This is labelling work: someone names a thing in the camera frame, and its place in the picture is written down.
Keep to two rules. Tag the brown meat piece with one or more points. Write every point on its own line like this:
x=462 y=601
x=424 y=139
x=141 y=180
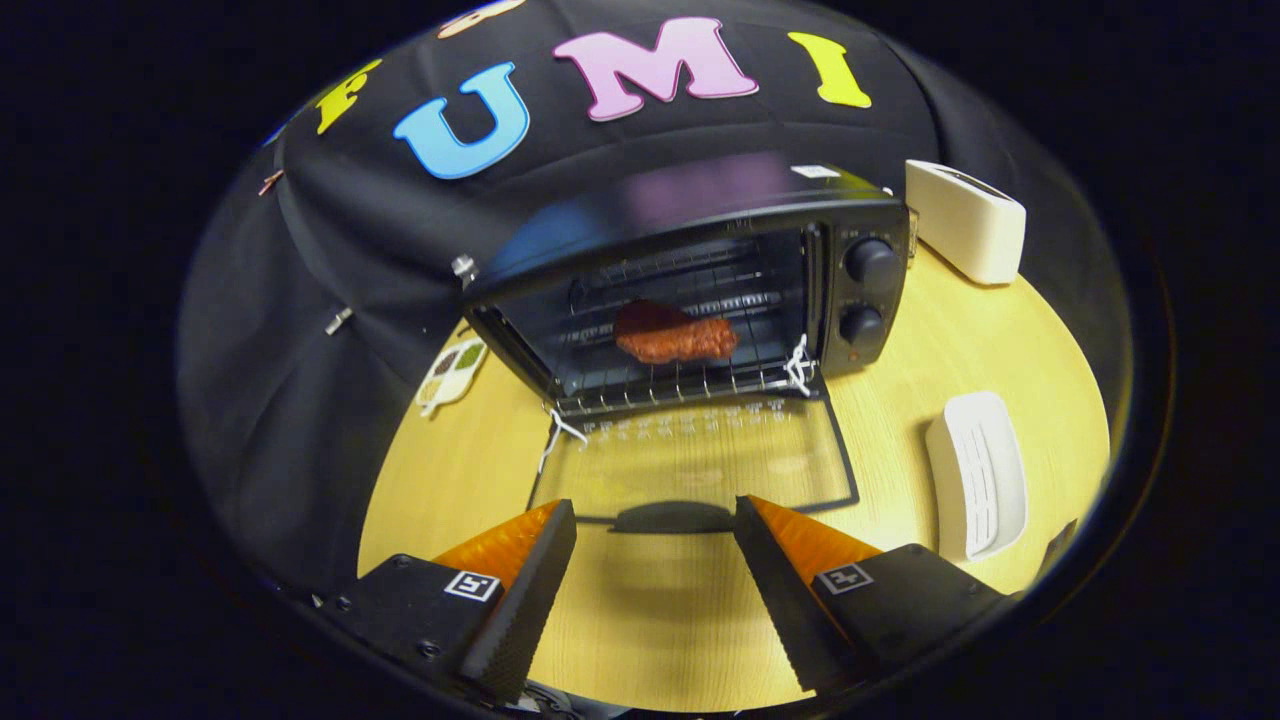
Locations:
x=675 y=338

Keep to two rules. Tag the red clip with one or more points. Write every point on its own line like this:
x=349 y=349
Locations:
x=270 y=182

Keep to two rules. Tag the white bread toaster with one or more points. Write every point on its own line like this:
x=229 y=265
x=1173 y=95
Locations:
x=965 y=225

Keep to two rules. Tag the small silver round object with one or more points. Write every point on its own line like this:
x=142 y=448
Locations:
x=463 y=268

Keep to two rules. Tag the black toaster oven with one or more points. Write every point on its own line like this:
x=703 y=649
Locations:
x=870 y=300

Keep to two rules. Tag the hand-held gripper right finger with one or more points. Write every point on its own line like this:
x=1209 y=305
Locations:
x=785 y=610

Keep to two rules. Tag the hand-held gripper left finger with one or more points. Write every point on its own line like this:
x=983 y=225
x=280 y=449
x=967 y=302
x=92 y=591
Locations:
x=520 y=610

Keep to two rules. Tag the white rectangular dish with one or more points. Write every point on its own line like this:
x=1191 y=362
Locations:
x=980 y=475

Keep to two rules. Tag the silver metal clip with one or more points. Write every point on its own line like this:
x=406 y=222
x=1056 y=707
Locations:
x=338 y=320

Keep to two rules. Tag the white compartment spice plate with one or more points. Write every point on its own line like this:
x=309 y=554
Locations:
x=452 y=378

